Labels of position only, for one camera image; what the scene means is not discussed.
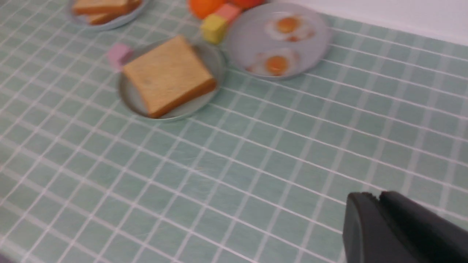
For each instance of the grey bread plate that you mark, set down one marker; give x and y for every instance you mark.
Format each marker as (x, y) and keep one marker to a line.
(80, 20)

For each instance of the back fried egg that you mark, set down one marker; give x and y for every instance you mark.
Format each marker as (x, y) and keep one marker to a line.
(290, 28)

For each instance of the fried egg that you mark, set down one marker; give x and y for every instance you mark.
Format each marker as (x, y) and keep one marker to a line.
(275, 63)
(290, 28)

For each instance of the yellow cube block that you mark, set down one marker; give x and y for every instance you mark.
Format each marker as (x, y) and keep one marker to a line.
(213, 28)

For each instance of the orange fruit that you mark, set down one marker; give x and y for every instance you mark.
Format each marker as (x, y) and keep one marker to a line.
(202, 8)

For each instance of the front fried egg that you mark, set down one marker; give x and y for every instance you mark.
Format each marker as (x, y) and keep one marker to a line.
(275, 63)

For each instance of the grey egg plate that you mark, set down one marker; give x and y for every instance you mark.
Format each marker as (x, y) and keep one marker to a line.
(247, 37)

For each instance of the toast slice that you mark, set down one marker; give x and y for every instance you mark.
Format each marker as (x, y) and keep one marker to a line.
(98, 19)
(168, 76)
(92, 7)

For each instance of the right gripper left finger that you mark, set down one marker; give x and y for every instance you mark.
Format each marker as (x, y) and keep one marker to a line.
(367, 236)

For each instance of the pink-orange cube block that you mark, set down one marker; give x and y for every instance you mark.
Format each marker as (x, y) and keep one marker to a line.
(229, 12)

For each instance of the red tomato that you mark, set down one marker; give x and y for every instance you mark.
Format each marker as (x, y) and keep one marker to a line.
(247, 4)

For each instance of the green centre plate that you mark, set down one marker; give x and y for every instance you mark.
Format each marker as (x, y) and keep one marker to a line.
(214, 61)

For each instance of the pink cube block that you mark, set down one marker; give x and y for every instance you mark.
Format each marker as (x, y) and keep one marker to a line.
(118, 55)

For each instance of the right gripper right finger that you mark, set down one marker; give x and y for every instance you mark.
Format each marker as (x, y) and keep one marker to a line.
(428, 237)

